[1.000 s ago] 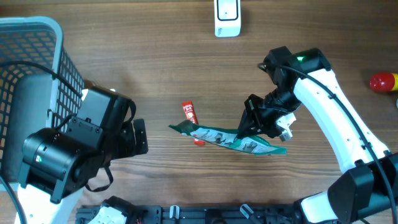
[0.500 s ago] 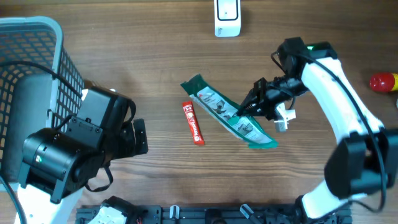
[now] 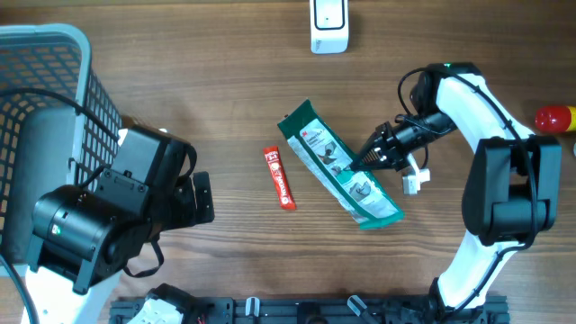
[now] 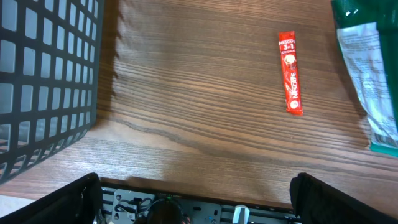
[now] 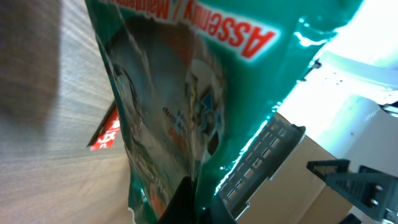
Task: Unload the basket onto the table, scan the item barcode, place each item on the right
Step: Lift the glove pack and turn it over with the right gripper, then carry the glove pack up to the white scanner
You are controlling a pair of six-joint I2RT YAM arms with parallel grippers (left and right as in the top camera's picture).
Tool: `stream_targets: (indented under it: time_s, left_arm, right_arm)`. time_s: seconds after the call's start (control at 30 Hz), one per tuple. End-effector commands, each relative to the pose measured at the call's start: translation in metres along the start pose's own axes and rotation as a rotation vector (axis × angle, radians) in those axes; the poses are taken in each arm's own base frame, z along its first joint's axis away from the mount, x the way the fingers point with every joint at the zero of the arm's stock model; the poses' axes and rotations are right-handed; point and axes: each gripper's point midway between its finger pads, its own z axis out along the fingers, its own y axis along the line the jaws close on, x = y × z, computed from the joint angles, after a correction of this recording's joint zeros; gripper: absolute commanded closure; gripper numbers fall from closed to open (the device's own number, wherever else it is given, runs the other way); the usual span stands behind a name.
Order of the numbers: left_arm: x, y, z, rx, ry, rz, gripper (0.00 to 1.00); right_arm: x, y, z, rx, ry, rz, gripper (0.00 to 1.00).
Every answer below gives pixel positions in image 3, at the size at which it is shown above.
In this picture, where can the red tube package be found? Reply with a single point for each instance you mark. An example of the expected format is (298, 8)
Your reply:
(276, 169)

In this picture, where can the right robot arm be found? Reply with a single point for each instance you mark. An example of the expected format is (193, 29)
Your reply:
(512, 190)

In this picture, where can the red sauce bottle green cap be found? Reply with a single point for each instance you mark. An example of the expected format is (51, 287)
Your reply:
(555, 119)

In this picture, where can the white barcode scanner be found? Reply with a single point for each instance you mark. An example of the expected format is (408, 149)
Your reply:
(329, 26)

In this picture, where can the green glove package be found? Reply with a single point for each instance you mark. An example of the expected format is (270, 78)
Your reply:
(329, 159)

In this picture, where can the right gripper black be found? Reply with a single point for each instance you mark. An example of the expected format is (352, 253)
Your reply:
(391, 154)

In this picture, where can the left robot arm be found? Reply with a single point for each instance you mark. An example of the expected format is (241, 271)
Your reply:
(83, 235)

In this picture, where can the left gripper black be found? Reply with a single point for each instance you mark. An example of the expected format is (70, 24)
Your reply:
(186, 214)

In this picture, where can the grey black plastic basket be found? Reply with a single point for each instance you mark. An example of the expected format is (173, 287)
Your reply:
(57, 58)

